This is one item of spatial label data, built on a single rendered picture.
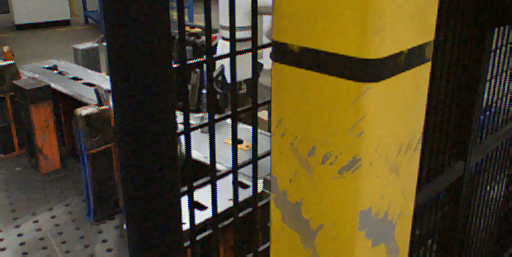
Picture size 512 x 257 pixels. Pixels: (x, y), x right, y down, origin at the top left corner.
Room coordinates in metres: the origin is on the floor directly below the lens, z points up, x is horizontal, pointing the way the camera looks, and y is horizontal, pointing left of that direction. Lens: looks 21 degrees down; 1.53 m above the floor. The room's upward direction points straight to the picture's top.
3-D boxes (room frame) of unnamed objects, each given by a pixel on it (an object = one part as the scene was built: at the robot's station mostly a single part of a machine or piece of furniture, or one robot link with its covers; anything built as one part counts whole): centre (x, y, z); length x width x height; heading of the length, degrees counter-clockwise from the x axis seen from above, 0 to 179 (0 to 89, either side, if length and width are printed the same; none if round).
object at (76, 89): (1.53, 0.38, 1.00); 1.38 x 0.22 x 0.02; 46
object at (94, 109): (1.35, 0.44, 0.87); 0.12 x 0.09 x 0.35; 136
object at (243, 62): (1.19, 0.03, 1.23); 0.10 x 0.07 x 0.11; 135
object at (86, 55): (2.05, 0.67, 0.88); 0.11 x 0.10 x 0.36; 136
